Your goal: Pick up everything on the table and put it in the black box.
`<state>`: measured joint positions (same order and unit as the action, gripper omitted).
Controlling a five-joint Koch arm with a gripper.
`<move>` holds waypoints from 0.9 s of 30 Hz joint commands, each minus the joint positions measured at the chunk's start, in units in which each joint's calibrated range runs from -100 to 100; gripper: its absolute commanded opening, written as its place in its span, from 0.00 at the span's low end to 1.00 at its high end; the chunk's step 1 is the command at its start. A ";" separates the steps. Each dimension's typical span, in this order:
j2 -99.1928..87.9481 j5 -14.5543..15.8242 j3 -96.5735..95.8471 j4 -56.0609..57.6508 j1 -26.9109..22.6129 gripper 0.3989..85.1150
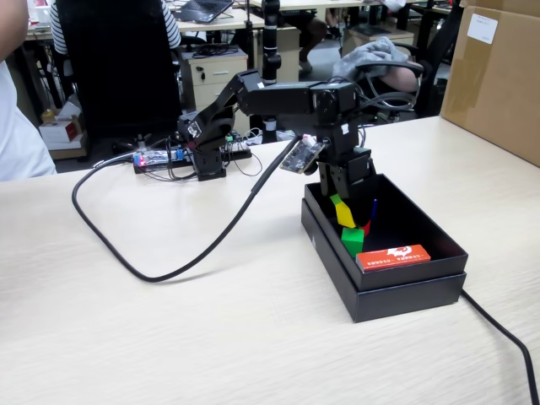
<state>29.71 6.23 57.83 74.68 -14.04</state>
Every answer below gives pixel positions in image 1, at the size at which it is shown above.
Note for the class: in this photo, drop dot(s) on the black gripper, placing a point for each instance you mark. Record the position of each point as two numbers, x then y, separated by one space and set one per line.
341 147

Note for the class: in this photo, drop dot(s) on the yellow wooden cube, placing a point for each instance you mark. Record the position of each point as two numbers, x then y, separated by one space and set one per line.
346 216

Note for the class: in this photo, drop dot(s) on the blue wooden cube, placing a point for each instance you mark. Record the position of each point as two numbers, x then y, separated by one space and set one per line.
374 208

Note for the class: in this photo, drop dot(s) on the red wooden cube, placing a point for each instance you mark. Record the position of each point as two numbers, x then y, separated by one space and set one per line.
366 228

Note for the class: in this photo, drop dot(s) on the green wooden cube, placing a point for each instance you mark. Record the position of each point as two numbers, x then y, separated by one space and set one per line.
352 241

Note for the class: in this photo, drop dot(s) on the bare person forearm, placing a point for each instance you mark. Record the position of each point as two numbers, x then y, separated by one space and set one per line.
12 25

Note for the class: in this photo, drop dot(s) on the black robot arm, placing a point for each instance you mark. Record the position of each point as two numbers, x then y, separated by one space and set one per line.
278 99

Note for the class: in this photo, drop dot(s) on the black cardboard box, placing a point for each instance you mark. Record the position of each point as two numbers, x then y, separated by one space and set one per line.
413 228

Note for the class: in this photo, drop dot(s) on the black open box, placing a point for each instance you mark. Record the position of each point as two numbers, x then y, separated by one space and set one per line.
401 301

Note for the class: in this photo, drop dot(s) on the large brown cardboard box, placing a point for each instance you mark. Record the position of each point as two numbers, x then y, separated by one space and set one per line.
498 84

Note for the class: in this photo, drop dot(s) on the white and red box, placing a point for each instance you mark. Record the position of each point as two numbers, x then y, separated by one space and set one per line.
61 131

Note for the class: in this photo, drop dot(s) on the orange small carton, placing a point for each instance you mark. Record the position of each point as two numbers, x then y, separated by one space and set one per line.
392 257

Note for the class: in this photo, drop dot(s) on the grey crumpled cloth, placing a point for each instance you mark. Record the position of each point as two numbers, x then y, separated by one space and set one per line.
367 59

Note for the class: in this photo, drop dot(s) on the legs of seated person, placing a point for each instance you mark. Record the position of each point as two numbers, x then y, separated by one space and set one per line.
314 34

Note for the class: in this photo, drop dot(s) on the black chair with armrest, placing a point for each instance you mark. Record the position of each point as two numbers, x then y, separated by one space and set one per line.
439 55

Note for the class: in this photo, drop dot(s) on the beige drawer cabinet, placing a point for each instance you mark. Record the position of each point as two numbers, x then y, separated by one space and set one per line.
211 84

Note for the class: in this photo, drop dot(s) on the black vertical pole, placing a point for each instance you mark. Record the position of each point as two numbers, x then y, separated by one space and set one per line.
271 38

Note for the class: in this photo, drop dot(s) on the electronics controller board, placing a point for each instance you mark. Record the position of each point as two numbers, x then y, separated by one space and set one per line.
156 159

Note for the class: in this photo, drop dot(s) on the beige office desk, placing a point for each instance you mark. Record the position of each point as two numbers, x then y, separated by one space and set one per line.
236 21

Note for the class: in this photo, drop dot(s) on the white paper label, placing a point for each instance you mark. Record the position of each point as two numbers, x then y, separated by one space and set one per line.
482 28

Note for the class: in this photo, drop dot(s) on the black laptop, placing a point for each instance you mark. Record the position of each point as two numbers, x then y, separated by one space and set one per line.
204 9

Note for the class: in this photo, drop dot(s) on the person in striped shirt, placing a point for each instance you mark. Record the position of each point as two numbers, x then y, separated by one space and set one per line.
172 29

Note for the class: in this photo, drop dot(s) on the black mesh office chair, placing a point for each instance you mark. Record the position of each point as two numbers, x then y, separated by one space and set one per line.
118 63

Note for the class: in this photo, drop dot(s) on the person in white shirt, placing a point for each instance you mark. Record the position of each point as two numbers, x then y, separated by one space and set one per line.
17 139

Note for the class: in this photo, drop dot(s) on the camera circuit board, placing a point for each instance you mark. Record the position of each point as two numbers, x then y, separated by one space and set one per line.
301 157

